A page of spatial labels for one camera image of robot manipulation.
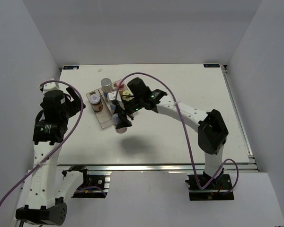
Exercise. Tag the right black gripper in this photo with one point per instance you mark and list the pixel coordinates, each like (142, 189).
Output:
(124, 121)

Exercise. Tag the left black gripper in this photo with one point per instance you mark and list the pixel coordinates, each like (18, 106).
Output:
(75, 106)

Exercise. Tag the silver lid jar blue label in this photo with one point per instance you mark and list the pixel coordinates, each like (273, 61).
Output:
(111, 98)

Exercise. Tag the yellow cap white bottle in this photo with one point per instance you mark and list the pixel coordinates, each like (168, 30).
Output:
(127, 95)

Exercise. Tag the pink cap spice bottle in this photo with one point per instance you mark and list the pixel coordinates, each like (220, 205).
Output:
(119, 84)

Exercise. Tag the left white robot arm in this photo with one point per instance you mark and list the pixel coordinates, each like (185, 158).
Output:
(44, 205)

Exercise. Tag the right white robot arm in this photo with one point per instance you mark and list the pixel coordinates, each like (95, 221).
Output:
(210, 127)

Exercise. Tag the left clear organizer tray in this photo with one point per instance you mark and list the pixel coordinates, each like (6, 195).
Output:
(104, 117)

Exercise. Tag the right clear organizer tray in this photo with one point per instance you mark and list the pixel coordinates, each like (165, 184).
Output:
(113, 85)

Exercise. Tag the blue sticker left corner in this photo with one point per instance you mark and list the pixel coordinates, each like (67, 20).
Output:
(70, 67)

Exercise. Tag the blue sticker corner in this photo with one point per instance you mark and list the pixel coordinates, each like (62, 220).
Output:
(211, 65)
(70, 67)

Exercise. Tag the blue sticker right corner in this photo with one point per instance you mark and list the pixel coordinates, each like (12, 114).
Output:
(211, 65)

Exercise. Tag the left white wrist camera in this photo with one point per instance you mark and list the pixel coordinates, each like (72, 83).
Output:
(50, 85)

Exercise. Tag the aluminium front rail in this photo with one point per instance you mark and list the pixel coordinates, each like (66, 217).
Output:
(246, 166)

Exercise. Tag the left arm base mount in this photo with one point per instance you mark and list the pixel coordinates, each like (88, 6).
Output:
(93, 185)

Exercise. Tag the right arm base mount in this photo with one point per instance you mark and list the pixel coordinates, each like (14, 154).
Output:
(217, 190)

